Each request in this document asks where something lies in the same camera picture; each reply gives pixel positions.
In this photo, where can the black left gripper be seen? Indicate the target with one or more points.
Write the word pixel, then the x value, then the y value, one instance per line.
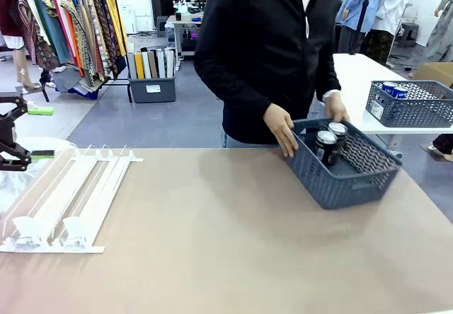
pixel 7 133

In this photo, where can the yellow hanging garment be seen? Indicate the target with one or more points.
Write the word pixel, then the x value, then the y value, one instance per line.
pixel 115 17

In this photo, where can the orange hanging garment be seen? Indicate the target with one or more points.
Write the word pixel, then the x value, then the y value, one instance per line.
pixel 75 45

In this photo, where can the black plastic stool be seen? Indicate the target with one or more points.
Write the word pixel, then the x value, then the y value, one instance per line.
pixel 408 33

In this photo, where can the grey plastic woven basket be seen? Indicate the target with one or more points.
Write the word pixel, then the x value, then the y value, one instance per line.
pixel 417 114
pixel 339 190

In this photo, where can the person's right hand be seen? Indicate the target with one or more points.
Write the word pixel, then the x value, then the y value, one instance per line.
pixel 283 126

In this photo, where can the yellow sample board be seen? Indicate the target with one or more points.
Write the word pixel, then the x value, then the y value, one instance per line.
pixel 139 65

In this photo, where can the white sample board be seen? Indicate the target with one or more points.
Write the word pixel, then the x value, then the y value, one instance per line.
pixel 146 65

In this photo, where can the white coat on mannequin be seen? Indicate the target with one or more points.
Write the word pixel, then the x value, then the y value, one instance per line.
pixel 393 3

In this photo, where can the mannequin legs with shoes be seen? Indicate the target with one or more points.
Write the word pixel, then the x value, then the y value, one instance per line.
pixel 22 70

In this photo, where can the person's left hand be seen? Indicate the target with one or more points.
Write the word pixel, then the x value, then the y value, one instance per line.
pixel 338 110

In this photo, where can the white dispenser pusher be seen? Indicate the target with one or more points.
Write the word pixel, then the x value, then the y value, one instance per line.
pixel 28 225
pixel 75 226

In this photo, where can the grey folded cloth pile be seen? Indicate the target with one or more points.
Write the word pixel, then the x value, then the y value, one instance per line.
pixel 65 78

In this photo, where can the person in black jacket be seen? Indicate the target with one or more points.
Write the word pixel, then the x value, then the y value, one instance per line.
pixel 255 63

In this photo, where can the dark patterned hanging garment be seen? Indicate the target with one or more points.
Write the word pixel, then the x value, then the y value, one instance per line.
pixel 102 27

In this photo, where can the black beverage can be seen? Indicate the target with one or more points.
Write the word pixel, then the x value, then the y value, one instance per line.
pixel 327 151

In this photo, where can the white can dispenser rack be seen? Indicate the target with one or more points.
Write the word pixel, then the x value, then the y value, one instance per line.
pixel 88 249

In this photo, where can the maroon hanging garment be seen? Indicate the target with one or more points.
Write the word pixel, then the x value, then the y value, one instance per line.
pixel 8 3

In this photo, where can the black Pepsi can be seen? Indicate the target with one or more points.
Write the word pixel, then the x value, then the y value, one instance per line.
pixel 339 133

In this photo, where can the brown patterned hanging garment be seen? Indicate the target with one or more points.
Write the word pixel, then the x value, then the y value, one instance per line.
pixel 35 41

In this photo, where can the beige green patterned garment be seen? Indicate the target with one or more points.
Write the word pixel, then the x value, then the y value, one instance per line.
pixel 83 31

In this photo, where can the grey metal workbench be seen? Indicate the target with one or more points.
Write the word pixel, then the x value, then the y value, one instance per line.
pixel 180 38

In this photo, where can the brown cardboard box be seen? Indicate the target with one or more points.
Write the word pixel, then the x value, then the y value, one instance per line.
pixel 439 71

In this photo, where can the grey plastic storage bin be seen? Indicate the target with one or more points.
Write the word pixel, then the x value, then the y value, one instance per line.
pixel 152 89

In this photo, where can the brown sample board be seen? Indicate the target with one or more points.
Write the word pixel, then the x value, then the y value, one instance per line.
pixel 153 64

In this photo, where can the blue Pocari Sweat can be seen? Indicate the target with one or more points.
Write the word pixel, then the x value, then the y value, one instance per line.
pixel 388 87
pixel 400 93

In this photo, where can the teal hanging garment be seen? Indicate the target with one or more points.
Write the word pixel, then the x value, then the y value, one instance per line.
pixel 53 27

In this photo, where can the black stand pole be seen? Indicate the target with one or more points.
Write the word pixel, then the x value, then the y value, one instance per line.
pixel 364 10

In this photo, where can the white side table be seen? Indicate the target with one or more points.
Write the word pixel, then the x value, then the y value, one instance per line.
pixel 354 77

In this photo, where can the person's right forearm black sleeve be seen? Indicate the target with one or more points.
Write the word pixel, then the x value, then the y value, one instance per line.
pixel 247 112

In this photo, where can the person's left forearm black sleeve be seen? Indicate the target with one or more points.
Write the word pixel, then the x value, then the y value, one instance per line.
pixel 331 77

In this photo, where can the light grey sample board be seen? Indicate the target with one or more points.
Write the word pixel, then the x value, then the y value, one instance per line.
pixel 161 63
pixel 170 62

